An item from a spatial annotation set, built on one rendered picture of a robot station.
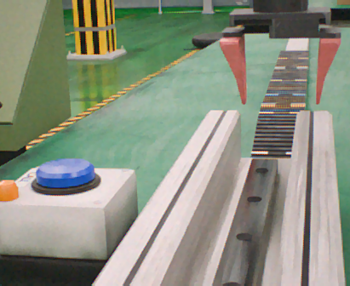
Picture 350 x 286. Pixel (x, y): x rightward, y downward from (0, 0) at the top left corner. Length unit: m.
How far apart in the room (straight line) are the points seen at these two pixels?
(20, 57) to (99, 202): 0.42
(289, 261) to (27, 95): 0.57
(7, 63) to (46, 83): 0.06
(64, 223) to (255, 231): 0.13
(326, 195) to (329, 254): 0.07
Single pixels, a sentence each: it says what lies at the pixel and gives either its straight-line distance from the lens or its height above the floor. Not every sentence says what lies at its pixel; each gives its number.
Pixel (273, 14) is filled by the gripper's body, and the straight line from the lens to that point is 0.70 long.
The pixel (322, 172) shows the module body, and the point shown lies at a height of 0.86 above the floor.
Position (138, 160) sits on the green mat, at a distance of 0.73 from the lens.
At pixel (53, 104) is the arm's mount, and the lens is 0.89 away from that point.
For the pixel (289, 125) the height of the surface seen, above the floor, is 0.81.
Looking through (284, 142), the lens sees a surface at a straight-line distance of 0.70.
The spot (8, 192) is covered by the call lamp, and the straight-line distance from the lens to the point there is 0.45.
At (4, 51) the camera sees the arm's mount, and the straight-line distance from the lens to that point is 0.85.
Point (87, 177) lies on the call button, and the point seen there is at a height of 0.85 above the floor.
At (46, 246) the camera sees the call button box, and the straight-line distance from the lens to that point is 0.45.
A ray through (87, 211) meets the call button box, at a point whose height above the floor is 0.84.
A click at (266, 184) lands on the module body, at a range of 0.47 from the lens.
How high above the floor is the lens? 0.99
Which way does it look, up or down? 15 degrees down
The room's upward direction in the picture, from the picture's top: 2 degrees counter-clockwise
